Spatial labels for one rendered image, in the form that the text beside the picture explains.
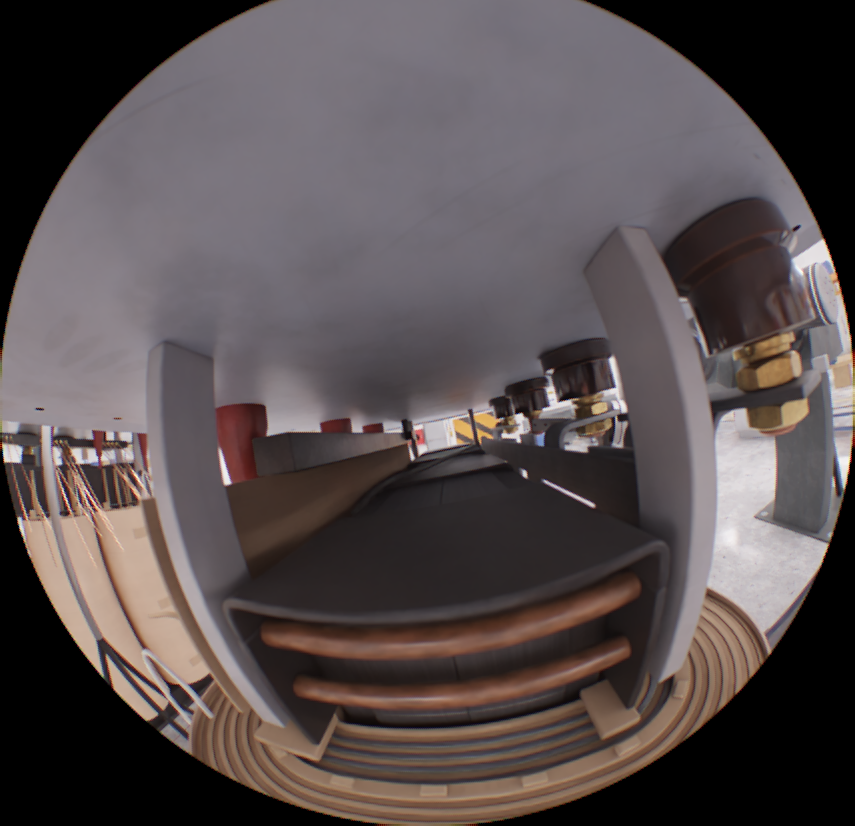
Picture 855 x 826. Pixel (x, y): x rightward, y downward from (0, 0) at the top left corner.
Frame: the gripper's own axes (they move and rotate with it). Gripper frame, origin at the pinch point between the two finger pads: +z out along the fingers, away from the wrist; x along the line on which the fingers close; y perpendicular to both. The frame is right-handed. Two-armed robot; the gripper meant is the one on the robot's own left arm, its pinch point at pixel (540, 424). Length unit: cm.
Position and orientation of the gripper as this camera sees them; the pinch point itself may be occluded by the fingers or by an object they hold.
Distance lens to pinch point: 65.7
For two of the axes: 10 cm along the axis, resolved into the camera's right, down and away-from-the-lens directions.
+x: -4.0, -0.4, -9.1
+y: -0.1, -10.0, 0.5
